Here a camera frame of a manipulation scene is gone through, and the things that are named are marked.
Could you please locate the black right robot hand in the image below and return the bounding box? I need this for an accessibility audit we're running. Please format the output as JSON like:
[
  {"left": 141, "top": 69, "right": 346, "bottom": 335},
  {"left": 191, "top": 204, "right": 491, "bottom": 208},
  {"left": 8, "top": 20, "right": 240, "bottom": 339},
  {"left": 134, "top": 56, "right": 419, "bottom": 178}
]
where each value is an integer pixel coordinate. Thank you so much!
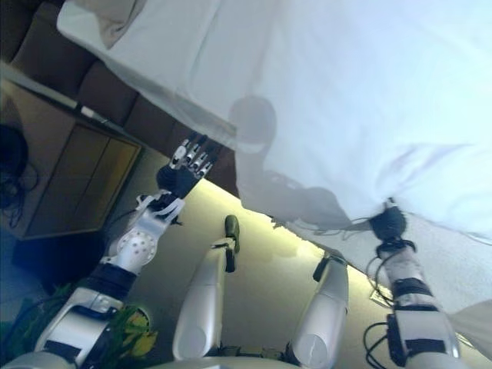
[{"left": 370, "top": 197, "right": 408, "bottom": 242}]

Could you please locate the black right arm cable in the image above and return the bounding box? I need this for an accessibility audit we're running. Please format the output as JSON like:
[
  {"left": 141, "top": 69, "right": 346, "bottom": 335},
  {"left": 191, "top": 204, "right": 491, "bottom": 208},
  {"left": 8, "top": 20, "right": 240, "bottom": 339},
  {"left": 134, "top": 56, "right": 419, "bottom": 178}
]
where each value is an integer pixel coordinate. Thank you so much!
[{"left": 362, "top": 237, "right": 421, "bottom": 361}]

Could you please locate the silver right robot leg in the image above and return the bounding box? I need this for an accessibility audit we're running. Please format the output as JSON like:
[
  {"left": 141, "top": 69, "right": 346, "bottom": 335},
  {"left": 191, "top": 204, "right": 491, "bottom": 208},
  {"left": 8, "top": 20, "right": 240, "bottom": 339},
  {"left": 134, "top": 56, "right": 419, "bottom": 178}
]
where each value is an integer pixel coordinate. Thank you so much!
[{"left": 287, "top": 251, "right": 351, "bottom": 359}]

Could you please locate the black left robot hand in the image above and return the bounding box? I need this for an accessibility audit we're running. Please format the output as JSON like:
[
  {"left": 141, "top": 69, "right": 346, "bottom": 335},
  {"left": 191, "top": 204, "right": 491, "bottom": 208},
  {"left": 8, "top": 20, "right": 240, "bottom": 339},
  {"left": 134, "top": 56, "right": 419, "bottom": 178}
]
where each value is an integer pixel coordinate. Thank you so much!
[{"left": 155, "top": 134, "right": 221, "bottom": 200}]

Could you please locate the white sheeted mattress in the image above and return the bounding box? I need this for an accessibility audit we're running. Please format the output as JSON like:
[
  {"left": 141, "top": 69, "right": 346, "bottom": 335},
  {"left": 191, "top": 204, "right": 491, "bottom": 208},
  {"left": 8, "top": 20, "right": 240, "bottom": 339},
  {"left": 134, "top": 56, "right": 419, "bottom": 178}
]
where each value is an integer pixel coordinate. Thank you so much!
[{"left": 56, "top": 0, "right": 492, "bottom": 322}]

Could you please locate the grey robot torso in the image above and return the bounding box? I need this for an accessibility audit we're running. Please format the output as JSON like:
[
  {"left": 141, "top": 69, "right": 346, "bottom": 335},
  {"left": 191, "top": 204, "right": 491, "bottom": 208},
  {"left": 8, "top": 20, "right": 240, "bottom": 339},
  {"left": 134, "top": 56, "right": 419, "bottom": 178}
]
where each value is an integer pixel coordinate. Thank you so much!
[{"left": 153, "top": 354, "right": 304, "bottom": 369}]

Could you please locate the large beige pillow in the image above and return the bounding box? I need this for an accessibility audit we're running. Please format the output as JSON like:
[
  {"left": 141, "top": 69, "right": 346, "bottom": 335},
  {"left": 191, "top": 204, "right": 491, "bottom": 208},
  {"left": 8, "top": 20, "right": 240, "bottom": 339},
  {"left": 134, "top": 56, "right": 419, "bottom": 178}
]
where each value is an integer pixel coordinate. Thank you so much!
[{"left": 100, "top": 0, "right": 144, "bottom": 50}]

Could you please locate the black cable bundle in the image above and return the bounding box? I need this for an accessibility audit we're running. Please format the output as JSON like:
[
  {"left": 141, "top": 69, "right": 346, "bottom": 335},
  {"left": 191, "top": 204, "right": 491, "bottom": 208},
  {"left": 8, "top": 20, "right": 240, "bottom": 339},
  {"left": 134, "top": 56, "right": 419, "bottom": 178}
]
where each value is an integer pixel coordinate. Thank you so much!
[{"left": 0, "top": 122, "right": 42, "bottom": 211}]

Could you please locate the green potted plant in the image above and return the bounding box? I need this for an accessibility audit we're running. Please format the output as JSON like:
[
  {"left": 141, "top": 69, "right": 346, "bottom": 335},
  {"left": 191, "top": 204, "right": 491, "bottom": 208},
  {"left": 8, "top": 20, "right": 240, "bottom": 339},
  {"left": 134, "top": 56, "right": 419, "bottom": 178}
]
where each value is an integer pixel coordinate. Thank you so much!
[{"left": 15, "top": 283, "right": 159, "bottom": 369}]

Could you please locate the brown upholstered bed frame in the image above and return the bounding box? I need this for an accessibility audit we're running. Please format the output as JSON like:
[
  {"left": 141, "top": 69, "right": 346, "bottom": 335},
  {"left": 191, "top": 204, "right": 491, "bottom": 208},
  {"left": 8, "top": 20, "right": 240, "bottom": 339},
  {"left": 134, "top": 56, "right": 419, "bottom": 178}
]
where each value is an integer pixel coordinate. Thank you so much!
[{"left": 0, "top": 0, "right": 240, "bottom": 195}]

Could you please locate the wooden nightstand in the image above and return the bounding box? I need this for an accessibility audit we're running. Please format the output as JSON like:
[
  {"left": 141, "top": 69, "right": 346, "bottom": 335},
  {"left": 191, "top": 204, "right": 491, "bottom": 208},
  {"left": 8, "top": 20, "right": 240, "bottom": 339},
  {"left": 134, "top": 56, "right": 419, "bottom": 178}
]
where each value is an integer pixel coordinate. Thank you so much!
[{"left": 0, "top": 61, "right": 144, "bottom": 242}]

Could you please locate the white duvet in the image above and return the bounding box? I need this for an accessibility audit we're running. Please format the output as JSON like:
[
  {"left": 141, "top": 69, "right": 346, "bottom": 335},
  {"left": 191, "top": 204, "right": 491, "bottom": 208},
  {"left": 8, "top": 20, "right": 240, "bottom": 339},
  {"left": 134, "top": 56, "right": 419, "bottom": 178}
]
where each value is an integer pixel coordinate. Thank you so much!
[{"left": 228, "top": 0, "right": 492, "bottom": 247}]

